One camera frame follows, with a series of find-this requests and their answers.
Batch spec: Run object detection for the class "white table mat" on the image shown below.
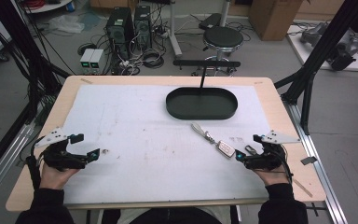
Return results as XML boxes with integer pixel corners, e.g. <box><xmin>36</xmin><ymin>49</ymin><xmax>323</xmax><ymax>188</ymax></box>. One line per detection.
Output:
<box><xmin>62</xmin><ymin>84</ymin><xmax>272</xmax><ymax>205</ymax></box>

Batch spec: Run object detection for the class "cardboard box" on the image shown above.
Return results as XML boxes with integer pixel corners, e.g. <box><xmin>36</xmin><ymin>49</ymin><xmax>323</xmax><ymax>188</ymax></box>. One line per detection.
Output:
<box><xmin>248</xmin><ymin>0</ymin><xmax>305</xmax><ymax>42</ymax></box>

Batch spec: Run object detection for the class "black round stool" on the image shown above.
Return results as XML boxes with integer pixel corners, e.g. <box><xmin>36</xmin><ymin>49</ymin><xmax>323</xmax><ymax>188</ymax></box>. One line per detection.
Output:
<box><xmin>202</xmin><ymin>25</ymin><xmax>245</xmax><ymax>62</ymax></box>

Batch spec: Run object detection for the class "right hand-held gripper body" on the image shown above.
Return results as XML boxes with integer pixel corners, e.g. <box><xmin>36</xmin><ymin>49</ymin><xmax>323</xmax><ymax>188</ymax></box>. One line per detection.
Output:
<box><xmin>244</xmin><ymin>129</ymin><xmax>301</xmax><ymax>171</ymax></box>

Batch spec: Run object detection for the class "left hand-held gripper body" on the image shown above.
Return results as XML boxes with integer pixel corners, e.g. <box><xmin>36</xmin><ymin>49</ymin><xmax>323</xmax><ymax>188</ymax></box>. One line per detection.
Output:
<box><xmin>34</xmin><ymin>126</ymin><xmax>87</xmax><ymax>172</ymax></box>

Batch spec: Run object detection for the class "car key with white strap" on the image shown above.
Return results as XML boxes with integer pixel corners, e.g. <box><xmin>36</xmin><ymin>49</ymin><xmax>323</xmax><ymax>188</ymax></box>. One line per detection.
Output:
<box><xmin>190</xmin><ymin>122</ymin><xmax>237</xmax><ymax>160</ymax></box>

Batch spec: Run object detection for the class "aluminium rail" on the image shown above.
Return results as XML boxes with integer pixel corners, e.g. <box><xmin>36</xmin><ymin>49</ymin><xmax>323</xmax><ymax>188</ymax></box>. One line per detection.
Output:
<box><xmin>282</xmin><ymin>100</ymin><xmax>350</xmax><ymax>224</ymax></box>
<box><xmin>0</xmin><ymin>120</ymin><xmax>37</xmax><ymax>208</ymax></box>

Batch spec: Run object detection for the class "grey tape piece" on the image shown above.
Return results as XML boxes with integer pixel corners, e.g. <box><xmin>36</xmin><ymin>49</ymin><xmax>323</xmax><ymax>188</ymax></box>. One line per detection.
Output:
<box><xmin>299</xmin><ymin>156</ymin><xmax>319</xmax><ymax>166</ymax></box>

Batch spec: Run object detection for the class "white desk leg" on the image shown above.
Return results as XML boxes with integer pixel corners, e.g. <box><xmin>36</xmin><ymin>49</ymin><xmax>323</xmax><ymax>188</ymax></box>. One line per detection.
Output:
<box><xmin>167</xmin><ymin>0</ymin><xmax>184</xmax><ymax>60</ymax></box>

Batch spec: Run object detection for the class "black key rack with tray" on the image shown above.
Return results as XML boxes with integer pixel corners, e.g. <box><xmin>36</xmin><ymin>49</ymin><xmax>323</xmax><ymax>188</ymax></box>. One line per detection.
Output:
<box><xmin>165</xmin><ymin>59</ymin><xmax>241</xmax><ymax>121</ymax></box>

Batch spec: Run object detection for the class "tan tape strip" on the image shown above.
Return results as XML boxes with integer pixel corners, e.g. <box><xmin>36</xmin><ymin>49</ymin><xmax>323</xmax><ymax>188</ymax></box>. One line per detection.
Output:
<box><xmin>293</xmin><ymin>177</ymin><xmax>314</xmax><ymax>199</ymax></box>

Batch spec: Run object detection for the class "person's left hand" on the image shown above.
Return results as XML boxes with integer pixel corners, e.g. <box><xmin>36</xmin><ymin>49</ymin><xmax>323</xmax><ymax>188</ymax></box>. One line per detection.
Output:
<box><xmin>39</xmin><ymin>162</ymin><xmax>80</xmax><ymax>190</ymax></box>

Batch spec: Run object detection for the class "white board with robot parts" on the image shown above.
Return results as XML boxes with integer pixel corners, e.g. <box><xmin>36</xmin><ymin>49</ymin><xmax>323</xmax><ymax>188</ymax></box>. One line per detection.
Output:
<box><xmin>286</xmin><ymin>21</ymin><xmax>358</xmax><ymax>73</ymax></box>

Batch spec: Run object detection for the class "white power supply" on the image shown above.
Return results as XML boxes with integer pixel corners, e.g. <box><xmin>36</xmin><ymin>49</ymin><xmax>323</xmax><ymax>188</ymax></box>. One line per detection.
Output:
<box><xmin>79</xmin><ymin>48</ymin><xmax>95</xmax><ymax>76</ymax></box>
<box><xmin>89</xmin><ymin>49</ymin><xmax>105</xmax><ymax>76</ymax></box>

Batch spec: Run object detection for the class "person's right hand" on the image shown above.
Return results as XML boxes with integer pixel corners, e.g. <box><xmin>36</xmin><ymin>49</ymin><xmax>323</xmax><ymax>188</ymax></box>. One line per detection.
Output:
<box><xmin>254</xmin><ymin>166</ymin><xmax>290</xmax><ymax>188</ymax></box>

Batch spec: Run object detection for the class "black metal frame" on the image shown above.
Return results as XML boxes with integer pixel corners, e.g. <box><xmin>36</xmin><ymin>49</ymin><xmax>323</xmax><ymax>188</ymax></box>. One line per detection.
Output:
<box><xmin>273</xmin><ymin>0</ymin><xmax>358</xmax><ymax>136</ymax></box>
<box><xmin>0</xmin><ymin>0</ymin><xmax>73</xmax><ymax>188</ymax></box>

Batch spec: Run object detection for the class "black computer tower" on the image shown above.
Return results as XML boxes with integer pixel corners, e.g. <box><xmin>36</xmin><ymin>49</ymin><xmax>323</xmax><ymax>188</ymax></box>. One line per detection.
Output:
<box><xmin>133</xmin><ymin>5</ymin><xmax>153</xmax><ymax>51</ymax></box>
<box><xmin>104</xmin><ymin>7</ymin><xmax>135</xmax><ymax>61</ymax></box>

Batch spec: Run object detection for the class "left hand-held gripper cable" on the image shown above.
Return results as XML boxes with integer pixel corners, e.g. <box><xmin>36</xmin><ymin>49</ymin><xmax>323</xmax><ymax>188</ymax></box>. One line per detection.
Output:
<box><xmin>25</xmin><ymin>136</ymin><xmax>46</xmax><ymax>191</ymax></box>

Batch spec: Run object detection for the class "clear plastic bag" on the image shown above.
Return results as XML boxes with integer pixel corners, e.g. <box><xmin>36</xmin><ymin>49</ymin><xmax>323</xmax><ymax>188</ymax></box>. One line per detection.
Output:
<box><xmin>47</xmin><ymin>14</ymin><xmax>86</xmax><ymax>35</ymax></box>

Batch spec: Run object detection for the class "black flat pad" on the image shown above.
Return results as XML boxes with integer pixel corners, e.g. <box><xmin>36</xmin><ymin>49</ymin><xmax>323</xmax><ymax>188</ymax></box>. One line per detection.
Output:
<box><xmin>198</xmin><ymin>12</ymin><xmax>223</xmax><ymax>31</ymax></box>

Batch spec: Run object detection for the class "round white table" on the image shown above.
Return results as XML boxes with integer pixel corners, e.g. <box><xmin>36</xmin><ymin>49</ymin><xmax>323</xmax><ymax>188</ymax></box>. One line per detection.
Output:
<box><xmin>21</xmin><ymin>0</ymin><xmax>75</xmax><ymax>14</ymax></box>

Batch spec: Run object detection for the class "hand-held gripper cable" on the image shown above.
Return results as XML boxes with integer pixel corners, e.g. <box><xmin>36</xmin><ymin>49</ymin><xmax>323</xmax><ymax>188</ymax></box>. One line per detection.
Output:
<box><xmin>278</xmin><ymin>148</ymin><xmax>294</xmax><ymax>185</ymax></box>
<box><xmin>25</xmin><ymin>136</ymin><xmax>46</xmax><ymax>191</ymax></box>

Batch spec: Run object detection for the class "right hand-held gripper cable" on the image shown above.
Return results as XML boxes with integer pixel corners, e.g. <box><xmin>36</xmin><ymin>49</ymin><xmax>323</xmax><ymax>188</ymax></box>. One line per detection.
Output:
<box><xmin>278</xmin><ymin>148</ymin><xmax>294</xmax><ymax>185</ymax></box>

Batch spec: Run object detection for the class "coiled black cable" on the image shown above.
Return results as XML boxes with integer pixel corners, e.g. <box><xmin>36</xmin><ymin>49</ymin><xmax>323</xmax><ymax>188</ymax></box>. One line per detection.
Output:
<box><xmin>142</xmin><ymin>49</ymin><xmax>166</xmax><ymax>70</ymax></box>

